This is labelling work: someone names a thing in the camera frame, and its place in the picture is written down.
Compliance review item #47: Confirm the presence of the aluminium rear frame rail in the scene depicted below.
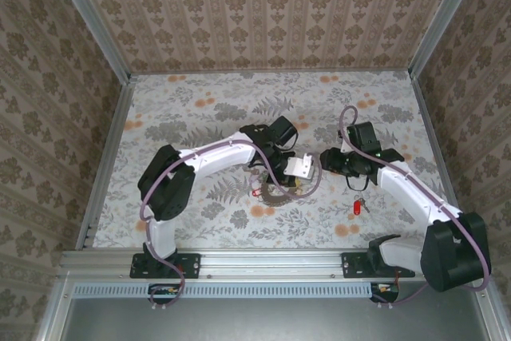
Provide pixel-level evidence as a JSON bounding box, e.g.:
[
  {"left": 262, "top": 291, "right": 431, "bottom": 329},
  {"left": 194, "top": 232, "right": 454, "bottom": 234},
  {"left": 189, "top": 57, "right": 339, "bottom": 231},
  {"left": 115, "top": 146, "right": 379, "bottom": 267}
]
[{"left": 131, "top": 70, "right": 412, "bottom": 77}]

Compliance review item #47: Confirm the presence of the aluminium upright frame post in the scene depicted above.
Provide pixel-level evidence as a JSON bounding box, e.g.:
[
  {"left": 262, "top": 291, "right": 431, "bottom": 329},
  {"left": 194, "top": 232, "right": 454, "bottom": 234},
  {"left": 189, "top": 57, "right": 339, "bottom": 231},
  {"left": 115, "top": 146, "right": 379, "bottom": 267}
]
[
  {"left": 407, "top": 0, "right": 487, "bottom": 81},
  {"left": 46, "top": 0, "right": 133, "bottom": 83}
]

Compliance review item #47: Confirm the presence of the black connector box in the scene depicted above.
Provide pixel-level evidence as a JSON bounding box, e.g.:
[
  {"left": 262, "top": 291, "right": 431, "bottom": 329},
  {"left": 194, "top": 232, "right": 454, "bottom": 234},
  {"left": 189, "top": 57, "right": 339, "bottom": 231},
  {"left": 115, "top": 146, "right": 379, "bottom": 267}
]
[
  {"left": 370, "top": 282, "right": 401, "bottom": 303},
  {"left": 148, "top": 283, "right": 181, "bottom": 299}
]

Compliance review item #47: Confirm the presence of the white slotted cable duct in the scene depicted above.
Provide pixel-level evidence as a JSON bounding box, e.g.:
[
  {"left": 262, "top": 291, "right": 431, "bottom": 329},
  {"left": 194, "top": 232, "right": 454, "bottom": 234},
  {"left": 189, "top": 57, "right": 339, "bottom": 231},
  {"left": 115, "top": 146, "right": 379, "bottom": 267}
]
[{"left": 73, "top": 280, "right": 374, "bottom": 299}]

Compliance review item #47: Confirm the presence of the aluminium side frame rail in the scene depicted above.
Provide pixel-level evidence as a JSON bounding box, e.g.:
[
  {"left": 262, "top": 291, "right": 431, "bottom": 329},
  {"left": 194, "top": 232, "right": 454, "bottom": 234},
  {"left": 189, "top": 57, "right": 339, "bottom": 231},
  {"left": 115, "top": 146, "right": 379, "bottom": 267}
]
[
  {"left": 75, "top": 75, "right": 137, "bottom": 252},
  {"left": 410, "top": 76, "right": 473, "bottom": 249}
]

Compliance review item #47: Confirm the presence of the grey metal panel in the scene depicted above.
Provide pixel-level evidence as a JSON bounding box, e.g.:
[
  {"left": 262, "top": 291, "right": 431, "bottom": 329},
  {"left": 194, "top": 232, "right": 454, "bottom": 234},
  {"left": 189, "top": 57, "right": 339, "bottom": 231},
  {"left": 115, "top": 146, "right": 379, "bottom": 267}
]
[{"left": 39, "top": 296, "right": 511, "bottom": 341}]

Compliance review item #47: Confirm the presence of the floral patterned table cover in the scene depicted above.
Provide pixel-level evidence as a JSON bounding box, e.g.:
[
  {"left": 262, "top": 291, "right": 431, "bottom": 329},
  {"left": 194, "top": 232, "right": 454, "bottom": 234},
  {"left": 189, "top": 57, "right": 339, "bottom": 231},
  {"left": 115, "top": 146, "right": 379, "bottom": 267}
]
[{"left": 93, "top": 71, "right": 464, "bottom": 250}]

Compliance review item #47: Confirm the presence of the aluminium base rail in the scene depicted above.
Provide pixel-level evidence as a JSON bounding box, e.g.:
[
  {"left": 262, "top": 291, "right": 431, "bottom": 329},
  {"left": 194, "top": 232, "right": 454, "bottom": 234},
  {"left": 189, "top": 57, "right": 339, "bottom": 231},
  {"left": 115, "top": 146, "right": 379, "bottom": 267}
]
[{"left": 59, "top": 248, "right": 492, "bottom": 280}]

